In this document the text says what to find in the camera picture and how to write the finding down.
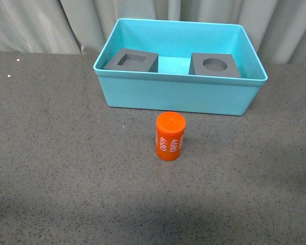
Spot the gray curtain backdrop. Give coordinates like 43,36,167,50
0,1,306,67

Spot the orange cylinder with white numbers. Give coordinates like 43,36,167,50
156,111,186,161

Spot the gray block with round hole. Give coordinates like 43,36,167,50
189,53,241,78

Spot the light blue plastic box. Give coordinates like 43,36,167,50
93,18,268,116

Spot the gray block with square hole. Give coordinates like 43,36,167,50
104,48,159,72

